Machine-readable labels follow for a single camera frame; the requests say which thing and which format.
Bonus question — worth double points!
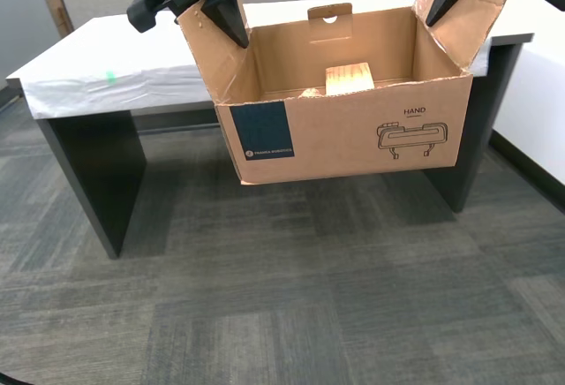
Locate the brown cardboard box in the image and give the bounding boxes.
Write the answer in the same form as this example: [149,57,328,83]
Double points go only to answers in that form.
[176,0,524,186]

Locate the light wooden block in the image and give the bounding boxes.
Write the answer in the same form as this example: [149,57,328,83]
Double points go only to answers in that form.
[324,61,375,97]

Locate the white plastic table cover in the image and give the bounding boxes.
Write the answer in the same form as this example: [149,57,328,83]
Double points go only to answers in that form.
[19,0,493,119]

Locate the dark table leg panel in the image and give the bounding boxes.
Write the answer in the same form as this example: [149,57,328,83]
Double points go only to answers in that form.
[37,109,147,259]
[423,42,524,214]

